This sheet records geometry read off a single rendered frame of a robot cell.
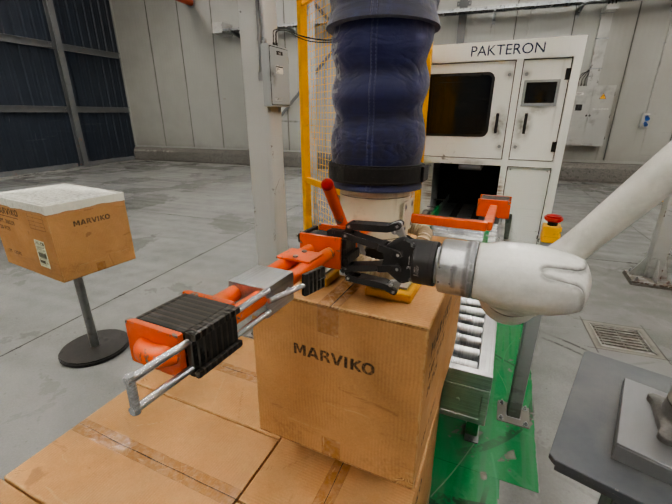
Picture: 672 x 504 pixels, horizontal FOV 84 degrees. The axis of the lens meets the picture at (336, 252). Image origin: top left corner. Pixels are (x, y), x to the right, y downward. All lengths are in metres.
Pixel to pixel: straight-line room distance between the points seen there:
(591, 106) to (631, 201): 9.21
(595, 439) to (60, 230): 2.27
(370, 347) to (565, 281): 0.37
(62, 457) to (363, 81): 1.25
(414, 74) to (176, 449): 1.14
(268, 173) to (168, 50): 11.26
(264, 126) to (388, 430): 1.77
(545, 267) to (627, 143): 9.89
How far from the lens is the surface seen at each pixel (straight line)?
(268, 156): 2.25
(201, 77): 12.62
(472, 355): 1.63
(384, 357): 0.77
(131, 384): 0.37
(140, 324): 0.43
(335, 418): 0.92
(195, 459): 1.24
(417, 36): 0.84
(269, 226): 2.34
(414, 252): 0.61
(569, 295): 0.60
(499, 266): 0.59
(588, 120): 9.95
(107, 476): 1.29
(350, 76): 0.84
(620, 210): 0.76
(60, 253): 2.33
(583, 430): 1.11
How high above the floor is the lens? 1.43
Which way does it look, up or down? 20 degrees down
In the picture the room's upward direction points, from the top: straight up
